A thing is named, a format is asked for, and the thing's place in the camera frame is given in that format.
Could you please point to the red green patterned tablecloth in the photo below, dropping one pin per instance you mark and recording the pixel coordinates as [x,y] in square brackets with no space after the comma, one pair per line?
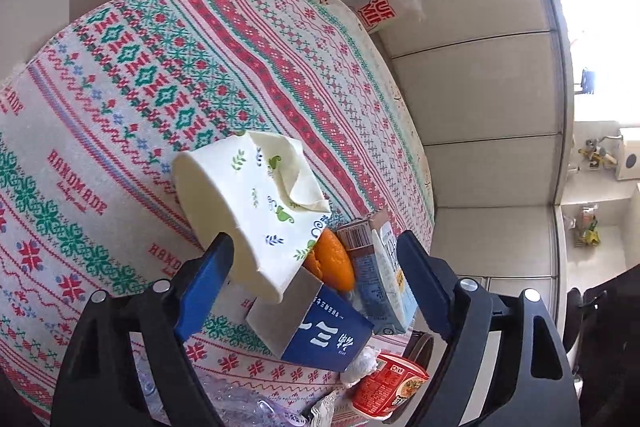
[150,82]

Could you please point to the dark object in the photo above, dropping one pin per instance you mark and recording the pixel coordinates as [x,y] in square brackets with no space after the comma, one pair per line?
[610,337]

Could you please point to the white kitchen cabinets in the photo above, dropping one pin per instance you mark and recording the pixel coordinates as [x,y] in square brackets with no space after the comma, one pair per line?
[475,82]

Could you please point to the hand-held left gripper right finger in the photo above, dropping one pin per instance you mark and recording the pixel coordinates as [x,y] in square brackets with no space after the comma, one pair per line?
[420,287]

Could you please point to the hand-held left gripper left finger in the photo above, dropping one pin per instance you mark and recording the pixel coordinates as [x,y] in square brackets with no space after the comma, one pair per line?
[205,292]

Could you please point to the brown and blue drink carton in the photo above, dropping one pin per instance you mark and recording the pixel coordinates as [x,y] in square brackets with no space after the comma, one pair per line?
[375,277]

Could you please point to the orange peel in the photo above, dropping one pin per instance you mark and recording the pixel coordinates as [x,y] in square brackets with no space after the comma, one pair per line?
[330,262]

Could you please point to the brown trash bin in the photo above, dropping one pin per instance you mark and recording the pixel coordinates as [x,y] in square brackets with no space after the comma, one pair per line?
[417,347]

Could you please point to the black countertop appliance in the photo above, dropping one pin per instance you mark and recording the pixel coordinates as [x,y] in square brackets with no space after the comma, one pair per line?
[586,81]

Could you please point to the clear plastic bottle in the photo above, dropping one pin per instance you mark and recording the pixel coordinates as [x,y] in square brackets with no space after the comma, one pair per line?
[240,402]

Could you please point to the white tissue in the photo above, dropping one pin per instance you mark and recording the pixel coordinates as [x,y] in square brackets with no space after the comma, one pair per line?
[362,364]

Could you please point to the silver snack wrapper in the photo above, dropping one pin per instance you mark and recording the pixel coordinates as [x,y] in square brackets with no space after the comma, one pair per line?
[320,412]

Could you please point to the blue and white carton box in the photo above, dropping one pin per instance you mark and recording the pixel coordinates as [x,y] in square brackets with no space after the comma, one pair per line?
[330,332]

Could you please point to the red instant noodle cup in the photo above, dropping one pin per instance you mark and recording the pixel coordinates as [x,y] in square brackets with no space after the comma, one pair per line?
[380,387]

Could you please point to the white countertop appliance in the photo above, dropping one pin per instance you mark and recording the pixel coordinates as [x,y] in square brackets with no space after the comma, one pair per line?
[629,159]

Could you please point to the yellow green packet bag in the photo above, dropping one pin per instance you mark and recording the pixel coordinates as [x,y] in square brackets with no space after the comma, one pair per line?
[586,227]

